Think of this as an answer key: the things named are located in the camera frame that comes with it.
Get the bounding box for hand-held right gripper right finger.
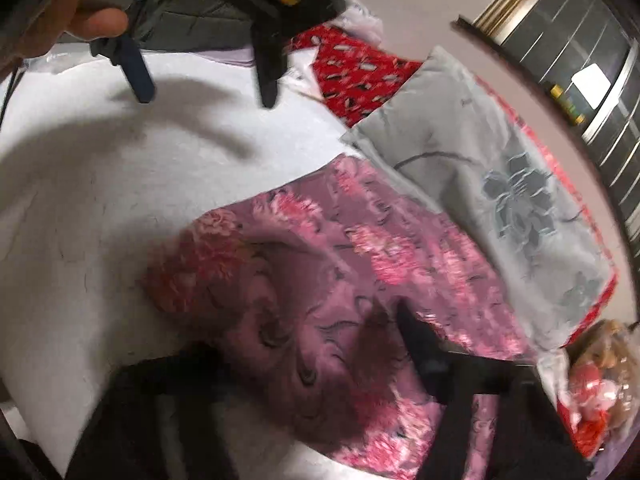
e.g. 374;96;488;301
395;300;596;480

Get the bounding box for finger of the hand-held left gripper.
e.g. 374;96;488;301
90;36;157;105
250;25;292;109

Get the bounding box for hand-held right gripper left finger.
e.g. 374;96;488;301
65;342;236;480

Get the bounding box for pink floral garment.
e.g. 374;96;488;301
140;154;541;473

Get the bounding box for person's left hand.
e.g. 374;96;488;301
0;0;130;73

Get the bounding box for white plastic packet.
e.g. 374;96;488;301
287;50;321;101

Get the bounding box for pale purple sheet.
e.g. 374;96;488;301
190;45;256;68

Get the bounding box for dark olive jacket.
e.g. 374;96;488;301
135;0;261;53

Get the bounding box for clear plastic sheet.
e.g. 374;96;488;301
22;55;88;75

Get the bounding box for white plastic bag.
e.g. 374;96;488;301
340;4;386;46

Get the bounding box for red floral bedsheet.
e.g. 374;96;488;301
290;24;621;321

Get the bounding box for white quilted mat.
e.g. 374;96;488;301
0;42;381;480

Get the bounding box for bagged plush toys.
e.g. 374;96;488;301
555;317;640;461

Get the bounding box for grey flower print pillow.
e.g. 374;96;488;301
340;45;618;353

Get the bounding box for dark barred window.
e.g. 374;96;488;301
472;0;640;231

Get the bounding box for black cable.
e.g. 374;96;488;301
0;67;21;126

